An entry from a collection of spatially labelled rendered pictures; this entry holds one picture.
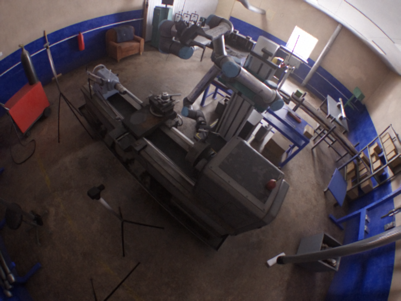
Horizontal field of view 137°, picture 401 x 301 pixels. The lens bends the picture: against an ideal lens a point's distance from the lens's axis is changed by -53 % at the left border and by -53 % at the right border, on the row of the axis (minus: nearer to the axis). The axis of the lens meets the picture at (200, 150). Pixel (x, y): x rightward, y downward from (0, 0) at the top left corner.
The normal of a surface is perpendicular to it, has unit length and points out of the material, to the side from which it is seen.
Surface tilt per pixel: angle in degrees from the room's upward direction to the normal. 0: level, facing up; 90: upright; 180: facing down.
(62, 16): 90
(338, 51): 90
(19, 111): 90
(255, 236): 0
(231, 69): 87
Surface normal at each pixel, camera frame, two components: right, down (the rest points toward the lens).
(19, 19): 0.76, 0.61
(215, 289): 0.22, -0.55
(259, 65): -0.68, 0.50
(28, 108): 0.92, 0.38
